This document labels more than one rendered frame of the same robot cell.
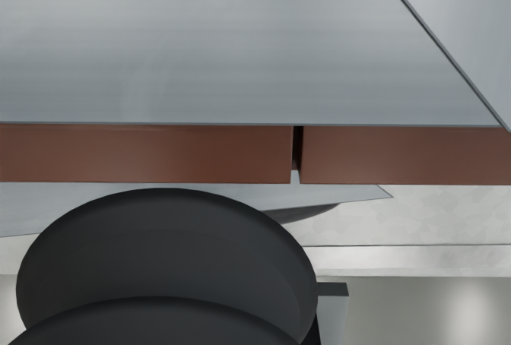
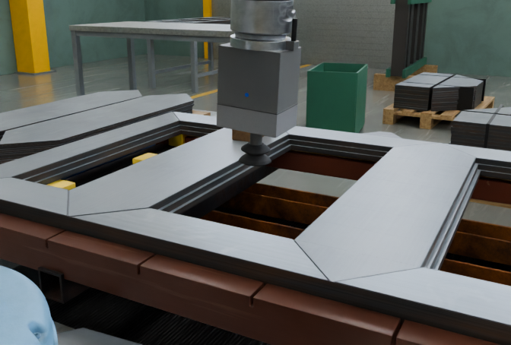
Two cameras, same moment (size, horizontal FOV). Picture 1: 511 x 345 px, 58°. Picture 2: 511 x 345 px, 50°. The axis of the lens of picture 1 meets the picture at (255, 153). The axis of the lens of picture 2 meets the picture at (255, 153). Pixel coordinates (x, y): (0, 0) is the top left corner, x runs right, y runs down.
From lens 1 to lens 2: 0.76 m
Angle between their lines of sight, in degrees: 99
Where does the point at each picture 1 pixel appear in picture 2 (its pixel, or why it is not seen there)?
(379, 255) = not seen: outside the picture
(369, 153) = (284, 297)
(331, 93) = (279, 262)
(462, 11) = (321, 258)
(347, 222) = not seen: outside the picture
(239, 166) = (235, 287)
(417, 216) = not seen: outside the picture
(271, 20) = (271, 249)
